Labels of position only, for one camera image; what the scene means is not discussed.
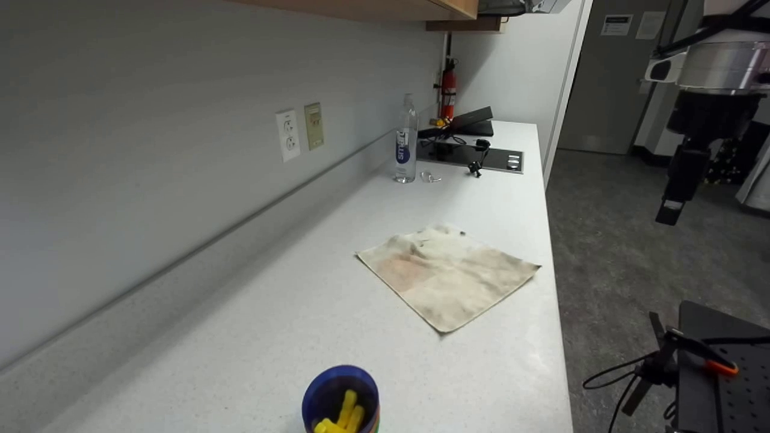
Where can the black perforated board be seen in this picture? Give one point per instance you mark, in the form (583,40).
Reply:
(736,377)

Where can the yellow pieces in cup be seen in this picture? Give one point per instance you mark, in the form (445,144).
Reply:
(343,413)

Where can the wooden wall cabinet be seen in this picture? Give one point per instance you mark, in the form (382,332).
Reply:
(386,5)

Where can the white paper sign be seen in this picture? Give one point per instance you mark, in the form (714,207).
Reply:
(618,24)
(651,24)

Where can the small black tripod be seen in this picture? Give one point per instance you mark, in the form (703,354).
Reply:
(478,159)

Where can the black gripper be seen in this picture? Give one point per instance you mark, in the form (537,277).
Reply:
(714,118)

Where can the clear plastic water bottle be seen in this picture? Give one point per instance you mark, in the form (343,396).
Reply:
(405,145)

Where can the black angled stand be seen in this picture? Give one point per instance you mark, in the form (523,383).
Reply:
(473,121)

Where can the wall power outlet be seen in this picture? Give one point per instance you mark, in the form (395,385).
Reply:
(313,126)

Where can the stained white cloth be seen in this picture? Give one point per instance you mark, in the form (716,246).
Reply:
(448,277)

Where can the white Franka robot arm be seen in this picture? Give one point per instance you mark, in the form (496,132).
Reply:
(724,63)

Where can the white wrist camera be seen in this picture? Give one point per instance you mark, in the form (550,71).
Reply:
(662,68)

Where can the blue and green cup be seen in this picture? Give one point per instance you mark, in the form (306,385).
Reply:
(321,397)

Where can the white wall outlet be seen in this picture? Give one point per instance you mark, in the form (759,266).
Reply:
(288,136)

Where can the grey door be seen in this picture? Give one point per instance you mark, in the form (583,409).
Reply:
(618,88)

